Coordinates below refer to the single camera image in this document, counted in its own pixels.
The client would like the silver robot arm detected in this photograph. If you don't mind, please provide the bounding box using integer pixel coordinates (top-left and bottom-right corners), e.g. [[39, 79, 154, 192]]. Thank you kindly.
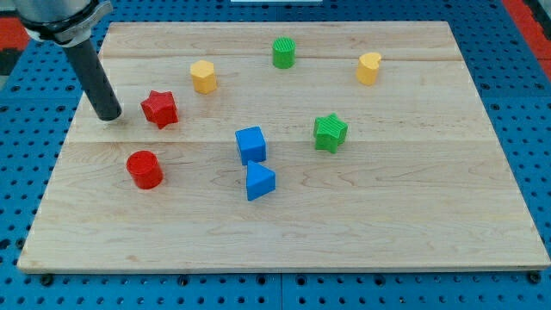
[[13, 0, 114, 47]]

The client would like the blue cube block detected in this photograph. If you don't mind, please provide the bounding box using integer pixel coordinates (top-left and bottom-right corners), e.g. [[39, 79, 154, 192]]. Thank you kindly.
[[235, 127, 267, 165]]

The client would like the blue triangle block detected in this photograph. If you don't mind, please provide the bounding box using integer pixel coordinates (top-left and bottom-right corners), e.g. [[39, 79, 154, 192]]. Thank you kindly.
[[246, 161, 276, 201]]

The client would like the wooden board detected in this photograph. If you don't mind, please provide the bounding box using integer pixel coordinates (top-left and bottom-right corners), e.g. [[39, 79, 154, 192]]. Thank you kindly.
[[18, 22, 550, 274]]

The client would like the green star block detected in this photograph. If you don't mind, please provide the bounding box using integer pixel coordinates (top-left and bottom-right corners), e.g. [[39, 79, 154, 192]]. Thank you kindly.
[[313, 113, 348, 153]]

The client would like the green cylinder block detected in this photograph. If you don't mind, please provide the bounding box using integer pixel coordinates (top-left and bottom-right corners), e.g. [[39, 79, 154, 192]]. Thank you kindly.
[[272, 36, 296, 69]]

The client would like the yellow hexagon block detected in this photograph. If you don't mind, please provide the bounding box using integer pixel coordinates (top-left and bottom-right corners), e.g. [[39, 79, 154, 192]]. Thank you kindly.
[[190, 60, 218, 94]]

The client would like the red star block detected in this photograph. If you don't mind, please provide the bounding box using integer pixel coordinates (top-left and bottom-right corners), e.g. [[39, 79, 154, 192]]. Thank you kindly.
[[140, 90, 179, 129]]

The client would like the red cylinder block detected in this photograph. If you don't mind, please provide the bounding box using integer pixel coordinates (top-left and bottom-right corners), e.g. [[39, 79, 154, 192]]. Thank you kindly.
[[126, 150, 164, 189]]

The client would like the yellow heart block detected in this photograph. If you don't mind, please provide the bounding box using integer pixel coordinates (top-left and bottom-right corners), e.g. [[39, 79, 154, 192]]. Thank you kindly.
[[356, 53, 381, 86]]

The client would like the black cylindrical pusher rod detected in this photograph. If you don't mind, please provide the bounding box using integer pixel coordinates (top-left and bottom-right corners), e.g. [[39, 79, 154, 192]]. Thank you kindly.
[[63, 40, 121, 121]]

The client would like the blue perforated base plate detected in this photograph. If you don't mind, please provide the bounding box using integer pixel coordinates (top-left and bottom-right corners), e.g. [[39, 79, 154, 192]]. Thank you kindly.
[[1, 0, 550, 309]]

